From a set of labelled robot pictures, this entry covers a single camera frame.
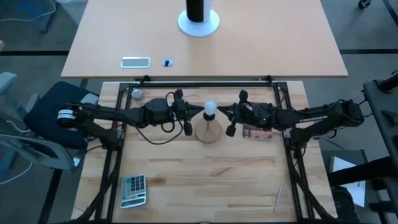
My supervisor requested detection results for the grey calculator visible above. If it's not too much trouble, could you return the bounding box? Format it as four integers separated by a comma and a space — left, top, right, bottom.
119, 174, 147, 210

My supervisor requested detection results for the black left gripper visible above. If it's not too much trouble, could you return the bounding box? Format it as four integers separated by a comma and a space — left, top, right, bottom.
171, 90, 205, 136

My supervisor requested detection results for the grey office chair dark seat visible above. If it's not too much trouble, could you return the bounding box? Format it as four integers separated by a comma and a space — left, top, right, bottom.
0, 72, 100, 174

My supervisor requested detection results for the black equipment cart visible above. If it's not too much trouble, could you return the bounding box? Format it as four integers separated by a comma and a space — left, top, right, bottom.
326, 70, 398, 224

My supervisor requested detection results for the black aluminium frame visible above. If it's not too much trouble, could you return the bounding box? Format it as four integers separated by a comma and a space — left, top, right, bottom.
70, 74, 338, 224

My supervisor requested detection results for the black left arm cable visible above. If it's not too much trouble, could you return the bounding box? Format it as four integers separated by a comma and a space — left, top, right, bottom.
133, 91, 185, 146

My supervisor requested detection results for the silver rectangular desk plate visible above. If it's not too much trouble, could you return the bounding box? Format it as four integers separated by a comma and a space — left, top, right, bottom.
120, 57, 152, 69

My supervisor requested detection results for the white floor cable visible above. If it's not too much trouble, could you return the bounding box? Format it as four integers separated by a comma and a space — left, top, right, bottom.
0, 161, 34, 186
0, 0, 57, 23

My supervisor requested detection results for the white round stand base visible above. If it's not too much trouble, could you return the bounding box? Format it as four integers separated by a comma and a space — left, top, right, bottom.
177, 0, 221, 39

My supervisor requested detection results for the white lightbulb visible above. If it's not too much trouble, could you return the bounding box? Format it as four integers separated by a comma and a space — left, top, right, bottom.
203, 100, 218, 116

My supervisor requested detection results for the wooden lamp base black socket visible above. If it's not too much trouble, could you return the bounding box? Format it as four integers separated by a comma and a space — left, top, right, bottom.
194, 112, 223, 144

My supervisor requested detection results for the light orange desk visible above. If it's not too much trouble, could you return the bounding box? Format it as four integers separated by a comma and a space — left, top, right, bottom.
60, 0, 349, 78

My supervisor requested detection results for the white paper sheet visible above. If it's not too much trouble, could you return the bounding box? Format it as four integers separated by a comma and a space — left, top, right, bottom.
328, 155, 368, 208

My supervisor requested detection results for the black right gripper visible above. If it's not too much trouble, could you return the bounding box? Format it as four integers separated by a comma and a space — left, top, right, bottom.
216, 90, 254, 138

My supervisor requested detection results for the pink thin stick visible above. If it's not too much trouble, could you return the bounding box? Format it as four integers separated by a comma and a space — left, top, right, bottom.
273, 182, 284, 214

